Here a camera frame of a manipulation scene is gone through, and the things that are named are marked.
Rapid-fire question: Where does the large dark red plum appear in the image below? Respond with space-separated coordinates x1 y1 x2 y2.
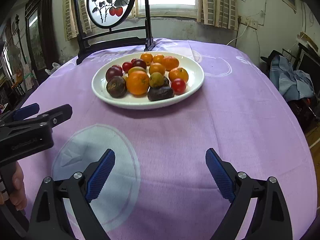
105 64 123 82

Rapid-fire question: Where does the small yellow-green fruit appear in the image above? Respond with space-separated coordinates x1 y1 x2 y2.
149 72 164 88

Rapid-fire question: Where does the left hand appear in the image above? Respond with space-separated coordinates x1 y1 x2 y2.
9 162 27 211

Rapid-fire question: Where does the white plastic bag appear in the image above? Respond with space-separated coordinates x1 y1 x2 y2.
45 62 61 76

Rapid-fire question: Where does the left beige curtain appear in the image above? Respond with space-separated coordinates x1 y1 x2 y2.
62 0 92 41

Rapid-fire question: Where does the beige curtain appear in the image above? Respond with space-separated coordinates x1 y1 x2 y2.
197 0 239 31
62 0 92 41

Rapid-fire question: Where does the large orange mandarin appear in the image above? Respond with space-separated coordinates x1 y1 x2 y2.
126 71 149 96

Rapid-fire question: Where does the yellow-green tomato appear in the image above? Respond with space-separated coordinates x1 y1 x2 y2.
128 66 146 75

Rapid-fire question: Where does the dark wooden cabinet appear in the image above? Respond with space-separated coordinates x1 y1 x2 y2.
25 0 59 76

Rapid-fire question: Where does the orange cherry tomato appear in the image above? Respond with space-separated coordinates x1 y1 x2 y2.
153 54 164 63
140 53 153 66
149 63 166 76

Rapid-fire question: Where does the purple tablecloth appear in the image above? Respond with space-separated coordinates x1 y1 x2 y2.
20 39 317 239

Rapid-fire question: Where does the black framed round screen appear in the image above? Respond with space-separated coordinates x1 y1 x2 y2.
74 0 155 64

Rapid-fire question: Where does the small orange mandarin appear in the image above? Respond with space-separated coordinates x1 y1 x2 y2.
168 67 189 83

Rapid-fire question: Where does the blue clothes pile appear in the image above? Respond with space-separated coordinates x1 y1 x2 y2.
269 55 315 102

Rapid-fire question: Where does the white oval plate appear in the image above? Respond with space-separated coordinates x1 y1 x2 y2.
91 51 204 110

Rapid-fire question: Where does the black monitor shelf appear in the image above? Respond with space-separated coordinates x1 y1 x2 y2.
282 42 319 90

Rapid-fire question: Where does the right beige curtain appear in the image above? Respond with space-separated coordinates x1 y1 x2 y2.
197 0 239 31

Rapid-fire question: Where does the white wall socket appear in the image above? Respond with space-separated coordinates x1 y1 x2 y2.
240 17 258 30

